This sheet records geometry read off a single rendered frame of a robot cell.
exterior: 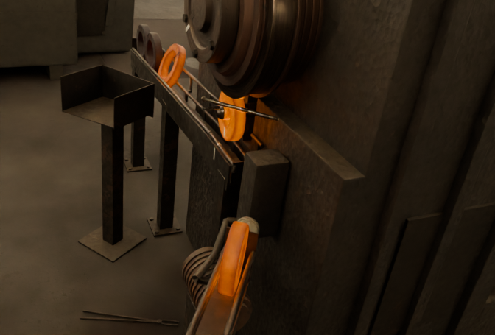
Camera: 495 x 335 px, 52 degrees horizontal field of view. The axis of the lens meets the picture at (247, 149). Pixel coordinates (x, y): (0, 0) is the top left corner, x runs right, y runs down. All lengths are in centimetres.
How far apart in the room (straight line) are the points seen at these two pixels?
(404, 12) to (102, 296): 147
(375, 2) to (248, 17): 29
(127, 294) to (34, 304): 32
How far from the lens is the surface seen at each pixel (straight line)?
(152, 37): 226
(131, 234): 226
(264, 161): 126
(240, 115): 140
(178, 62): 204
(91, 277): 208
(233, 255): 101
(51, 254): 221
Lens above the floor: 141
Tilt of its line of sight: 28 degrees down
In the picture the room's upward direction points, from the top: 8 degrees clockwise
